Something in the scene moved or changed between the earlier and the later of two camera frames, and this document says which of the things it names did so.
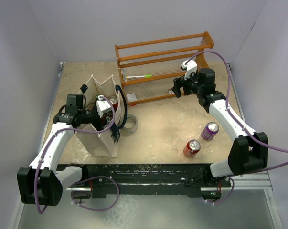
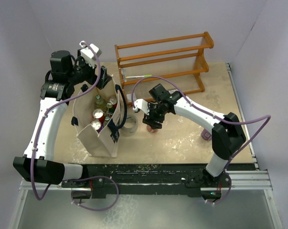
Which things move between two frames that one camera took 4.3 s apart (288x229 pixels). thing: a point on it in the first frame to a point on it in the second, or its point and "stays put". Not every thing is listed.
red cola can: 192,148 to 150,130
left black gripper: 97,124 to 99,82
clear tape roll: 131,125 stays put
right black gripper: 179,82 to 149,119
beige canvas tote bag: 107,103 stays put
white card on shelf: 131,97 stays put
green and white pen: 145,76 stays put
